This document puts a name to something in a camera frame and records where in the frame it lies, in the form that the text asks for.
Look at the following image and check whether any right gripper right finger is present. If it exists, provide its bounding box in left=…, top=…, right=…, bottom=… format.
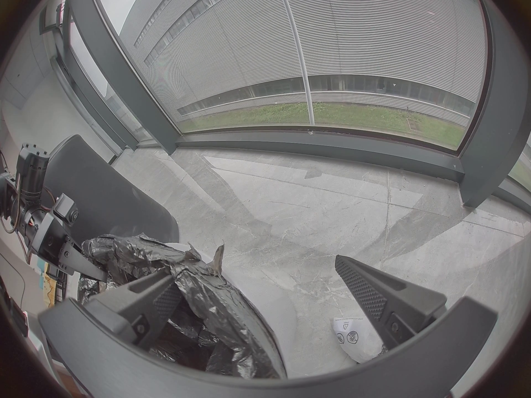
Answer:
left=334, top=254, right=448, bottom=340

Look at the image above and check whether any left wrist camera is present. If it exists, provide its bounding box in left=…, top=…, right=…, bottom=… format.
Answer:
left=53, top=193, right=80, bottom=228

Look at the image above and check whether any window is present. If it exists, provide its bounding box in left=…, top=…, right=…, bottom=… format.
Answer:
left=39, top=0, right=531, bottom=215

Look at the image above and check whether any dark grey round chair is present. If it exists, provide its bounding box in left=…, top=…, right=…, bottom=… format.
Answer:
left=43, top=134, right=181, bottom=250

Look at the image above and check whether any white printed paper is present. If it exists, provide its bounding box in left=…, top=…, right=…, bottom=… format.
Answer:
left=332, top=316, right=390, bottom=365

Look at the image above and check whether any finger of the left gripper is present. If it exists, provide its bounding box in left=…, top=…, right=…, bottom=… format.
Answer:
left=62, top=237, right=90, bottom=262
left=58, top=254, right=108, bottom=283

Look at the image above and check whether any white trash bin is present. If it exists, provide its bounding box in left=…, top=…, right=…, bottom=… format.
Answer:
left=166, top=242, right=299, bottom=380

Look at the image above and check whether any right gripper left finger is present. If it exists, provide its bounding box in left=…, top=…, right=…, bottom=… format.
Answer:
left=88, top=272, right=184, bottom=350

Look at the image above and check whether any black plastic bag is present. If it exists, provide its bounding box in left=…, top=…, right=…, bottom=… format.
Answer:
left=79, top=234, right=288, bottom=379

